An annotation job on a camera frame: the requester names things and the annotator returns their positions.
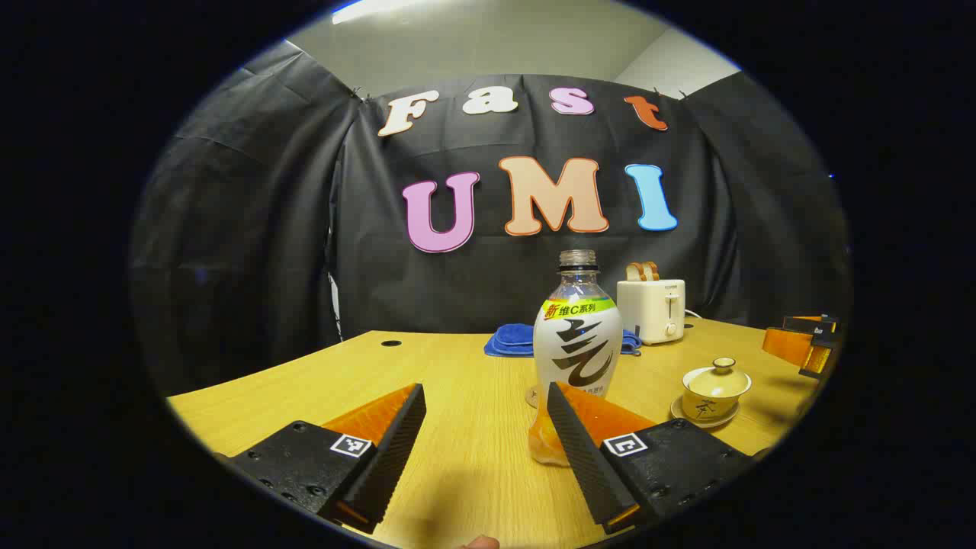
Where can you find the toast bread slice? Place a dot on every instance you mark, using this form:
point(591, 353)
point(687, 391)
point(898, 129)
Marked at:
point(634, 272)
point(652, 271)

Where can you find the blue towel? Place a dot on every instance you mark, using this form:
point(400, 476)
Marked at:
point(511, 339)

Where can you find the black backdrop cloth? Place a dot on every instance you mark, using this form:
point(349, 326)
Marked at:
point(229, 229)

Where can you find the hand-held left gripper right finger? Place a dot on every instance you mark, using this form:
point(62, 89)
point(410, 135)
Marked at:
point(579, 457)

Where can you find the white toaster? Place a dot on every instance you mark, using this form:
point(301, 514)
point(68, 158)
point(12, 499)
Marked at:
point(648, 309)

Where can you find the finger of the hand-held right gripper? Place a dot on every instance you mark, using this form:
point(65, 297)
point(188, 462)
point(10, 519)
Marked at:
point(785, 347)
point(812, 326)

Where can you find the cream teacup lid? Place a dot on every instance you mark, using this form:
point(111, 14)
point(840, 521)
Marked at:
point(717, 379)

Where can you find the cream ceramic teacup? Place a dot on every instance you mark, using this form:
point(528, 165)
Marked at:
point(705, 409)

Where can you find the cream ceramic saucer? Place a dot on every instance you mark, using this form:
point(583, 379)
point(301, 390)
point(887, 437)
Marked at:
point(728, 422)

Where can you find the white labelled water bottle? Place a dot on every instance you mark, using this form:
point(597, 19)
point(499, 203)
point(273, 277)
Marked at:
point(577, 343)

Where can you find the round wooden coaster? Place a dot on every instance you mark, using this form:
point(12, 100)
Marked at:
point(530, 396)

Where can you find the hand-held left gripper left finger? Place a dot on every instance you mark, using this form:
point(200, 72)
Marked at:
point(389, 457)

